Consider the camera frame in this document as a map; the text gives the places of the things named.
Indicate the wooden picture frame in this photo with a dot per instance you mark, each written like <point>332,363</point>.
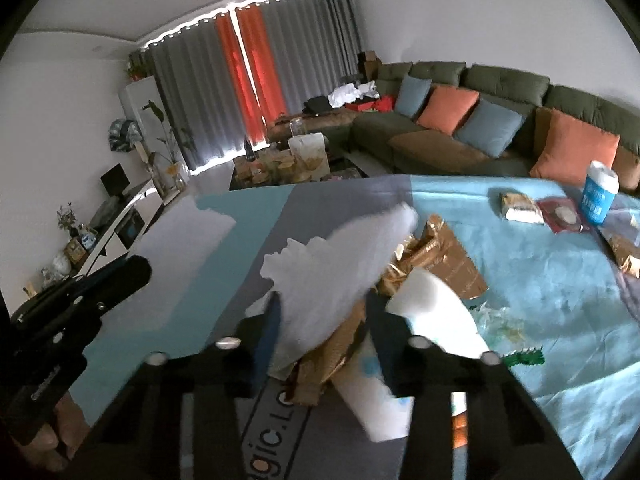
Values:
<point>76,251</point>

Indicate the white tv cabinet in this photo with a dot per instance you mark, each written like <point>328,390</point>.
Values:
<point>127,225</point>

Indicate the dark coffee table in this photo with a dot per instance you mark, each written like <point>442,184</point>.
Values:
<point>345,165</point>

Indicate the blue grey tablecloth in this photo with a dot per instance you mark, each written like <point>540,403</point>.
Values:
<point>550,310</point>

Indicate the large blue cushion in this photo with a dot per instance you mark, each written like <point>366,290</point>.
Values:
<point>490,127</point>

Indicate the white tall cabinet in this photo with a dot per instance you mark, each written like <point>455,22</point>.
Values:
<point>142,97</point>

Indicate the small orange cushion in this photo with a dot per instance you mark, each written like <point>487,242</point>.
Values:
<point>447,109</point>

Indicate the large orange cushion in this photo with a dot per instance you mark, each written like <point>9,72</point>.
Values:
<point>575,147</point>

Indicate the green sofa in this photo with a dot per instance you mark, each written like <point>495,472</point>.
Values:
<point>500,80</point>

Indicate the glass vase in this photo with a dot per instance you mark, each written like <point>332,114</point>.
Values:
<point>179,182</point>

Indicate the small blue cushion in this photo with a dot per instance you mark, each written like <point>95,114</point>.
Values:
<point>412,96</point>

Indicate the teal patterned cover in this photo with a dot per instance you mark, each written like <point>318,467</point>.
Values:
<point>124,135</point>

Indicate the blue white porcelain jar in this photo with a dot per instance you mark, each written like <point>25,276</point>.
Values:
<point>89,241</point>

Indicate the white ceramic jar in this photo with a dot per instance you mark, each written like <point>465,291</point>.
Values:
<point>61,266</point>

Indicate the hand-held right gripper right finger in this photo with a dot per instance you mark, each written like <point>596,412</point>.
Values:
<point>387,350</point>

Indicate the tall leafy plant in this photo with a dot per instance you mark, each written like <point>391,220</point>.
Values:
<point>167,135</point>

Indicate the person's left hand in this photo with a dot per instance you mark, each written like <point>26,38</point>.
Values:
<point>70,420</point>

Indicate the blue and white cup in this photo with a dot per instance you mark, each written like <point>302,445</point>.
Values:
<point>600,195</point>

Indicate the white tissue paper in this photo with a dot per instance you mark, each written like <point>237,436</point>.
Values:
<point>345,270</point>

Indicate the grey and orange curtain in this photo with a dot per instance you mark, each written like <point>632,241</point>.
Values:
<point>310,60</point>
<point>190,100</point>

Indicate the red cloth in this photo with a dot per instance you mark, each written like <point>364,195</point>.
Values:
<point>380,105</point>

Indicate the dried flower vase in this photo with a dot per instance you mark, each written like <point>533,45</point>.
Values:
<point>67,217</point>

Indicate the white cloth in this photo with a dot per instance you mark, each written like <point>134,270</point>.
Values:
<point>350,94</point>

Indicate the black monitor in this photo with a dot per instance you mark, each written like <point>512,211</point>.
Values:
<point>114,180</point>

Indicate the green plastic piece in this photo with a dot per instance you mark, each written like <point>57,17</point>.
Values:
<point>522,358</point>

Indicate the crumpled gold wrapper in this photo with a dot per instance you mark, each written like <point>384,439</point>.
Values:
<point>330,360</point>

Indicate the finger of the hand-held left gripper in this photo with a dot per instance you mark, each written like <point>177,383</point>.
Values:
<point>55,310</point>
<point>127,275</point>

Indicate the beige snack packet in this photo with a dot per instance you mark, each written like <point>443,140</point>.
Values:
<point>520,207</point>

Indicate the gold foil wrapper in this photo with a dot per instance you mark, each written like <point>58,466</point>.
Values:
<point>625,257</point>

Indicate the cluster of glass jars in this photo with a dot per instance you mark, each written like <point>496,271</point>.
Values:
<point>265,167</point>

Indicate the black cloth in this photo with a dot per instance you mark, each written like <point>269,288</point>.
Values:
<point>317,104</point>

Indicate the red packet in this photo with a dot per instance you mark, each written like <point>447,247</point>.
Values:
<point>562,215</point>

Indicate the clear plastic wrapper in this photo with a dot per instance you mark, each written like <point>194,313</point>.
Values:
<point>497,322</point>

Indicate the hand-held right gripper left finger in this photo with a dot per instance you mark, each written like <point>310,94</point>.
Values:
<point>266,335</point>

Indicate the brown paper bag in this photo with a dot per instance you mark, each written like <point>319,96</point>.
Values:
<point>370,66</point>

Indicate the small potted plant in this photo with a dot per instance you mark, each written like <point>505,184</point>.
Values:
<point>136,67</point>

